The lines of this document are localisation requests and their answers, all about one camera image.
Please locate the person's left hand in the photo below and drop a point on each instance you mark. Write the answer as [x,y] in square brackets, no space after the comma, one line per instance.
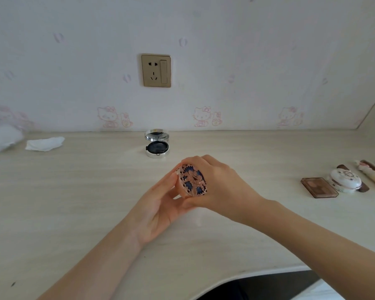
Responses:
[150,212]

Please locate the person's right hand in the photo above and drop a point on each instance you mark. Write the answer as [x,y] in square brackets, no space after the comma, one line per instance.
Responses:
[228,190]

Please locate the person's right thumb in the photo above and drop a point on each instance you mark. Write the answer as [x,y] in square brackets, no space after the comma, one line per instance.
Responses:
[197,203]

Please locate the person's left thumb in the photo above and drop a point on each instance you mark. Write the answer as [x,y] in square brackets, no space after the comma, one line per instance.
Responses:
[168,184]

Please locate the pink and blue ornate compact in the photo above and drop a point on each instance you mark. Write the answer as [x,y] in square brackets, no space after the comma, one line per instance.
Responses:
[192,181]

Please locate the person's right forearm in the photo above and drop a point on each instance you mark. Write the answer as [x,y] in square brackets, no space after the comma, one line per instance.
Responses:
[325,249]

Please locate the person's left forearm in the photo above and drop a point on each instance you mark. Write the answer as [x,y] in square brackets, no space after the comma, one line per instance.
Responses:
[97,268]

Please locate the open silver cushion compact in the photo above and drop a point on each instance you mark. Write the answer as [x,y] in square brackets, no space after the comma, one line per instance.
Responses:
[157,148]

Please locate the brown eyeshadow palette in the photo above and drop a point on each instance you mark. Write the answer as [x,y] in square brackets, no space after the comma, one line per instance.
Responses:
[319,188]

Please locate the crumpled white tissue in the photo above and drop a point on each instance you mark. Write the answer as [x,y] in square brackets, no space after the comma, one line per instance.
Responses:
[43,144]

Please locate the white round floral compact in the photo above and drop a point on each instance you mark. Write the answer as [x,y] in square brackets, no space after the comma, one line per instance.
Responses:
[345,180]

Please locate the brown flat makeup stick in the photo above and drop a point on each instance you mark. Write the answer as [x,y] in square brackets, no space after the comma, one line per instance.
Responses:
[364,188]

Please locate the clear plastic bag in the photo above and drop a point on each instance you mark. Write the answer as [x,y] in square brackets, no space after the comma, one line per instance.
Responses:
[3,134]

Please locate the pink and white makeup tube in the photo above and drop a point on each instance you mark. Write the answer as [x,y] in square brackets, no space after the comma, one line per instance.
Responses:
[373,177]

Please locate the gold wall socket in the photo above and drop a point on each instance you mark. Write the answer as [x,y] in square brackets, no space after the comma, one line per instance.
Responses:
[155,70]

